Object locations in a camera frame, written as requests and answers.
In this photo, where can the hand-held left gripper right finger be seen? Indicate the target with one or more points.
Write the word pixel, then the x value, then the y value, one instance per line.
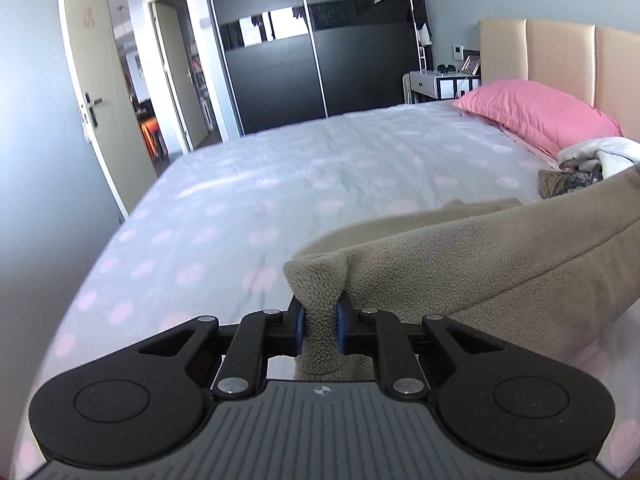
pixel 341 327

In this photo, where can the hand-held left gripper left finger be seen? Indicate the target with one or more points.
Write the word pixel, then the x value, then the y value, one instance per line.
pixel 299 330

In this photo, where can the beige fleece jacket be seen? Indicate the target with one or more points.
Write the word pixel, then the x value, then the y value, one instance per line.
pixel 500 270

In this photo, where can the grey pink-dotted bedspread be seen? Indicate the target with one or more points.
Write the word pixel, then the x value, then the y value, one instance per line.
pixel 250 185

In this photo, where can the orange stool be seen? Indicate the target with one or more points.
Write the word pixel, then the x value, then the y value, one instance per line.
pixel 152 135

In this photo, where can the black sliding-door wardrobe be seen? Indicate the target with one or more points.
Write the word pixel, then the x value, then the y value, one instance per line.
pixel 280 80

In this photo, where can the white nightstand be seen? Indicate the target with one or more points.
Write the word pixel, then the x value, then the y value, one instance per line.
pixel 420 85

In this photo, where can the small black object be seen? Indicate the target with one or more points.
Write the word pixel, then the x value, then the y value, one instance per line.
pixel 446 68

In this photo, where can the pink pillow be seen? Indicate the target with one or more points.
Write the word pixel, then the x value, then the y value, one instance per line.
pixel 530 110

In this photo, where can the white hanging garment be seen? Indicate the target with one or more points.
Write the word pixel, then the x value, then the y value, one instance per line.
pixel 425 34

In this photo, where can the beige room door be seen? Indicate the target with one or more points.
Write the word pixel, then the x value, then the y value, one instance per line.
pixel 100 50

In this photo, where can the beige padded headboard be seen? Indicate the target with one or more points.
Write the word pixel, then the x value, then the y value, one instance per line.
pixel 560 50

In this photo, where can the small photo frame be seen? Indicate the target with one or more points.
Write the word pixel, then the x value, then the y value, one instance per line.
pixel 471 64

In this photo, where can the white wall switch panel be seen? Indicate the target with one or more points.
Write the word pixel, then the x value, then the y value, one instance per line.
pixel 458 51

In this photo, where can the white door frame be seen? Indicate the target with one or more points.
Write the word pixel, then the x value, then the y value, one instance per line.
pixel 197 35

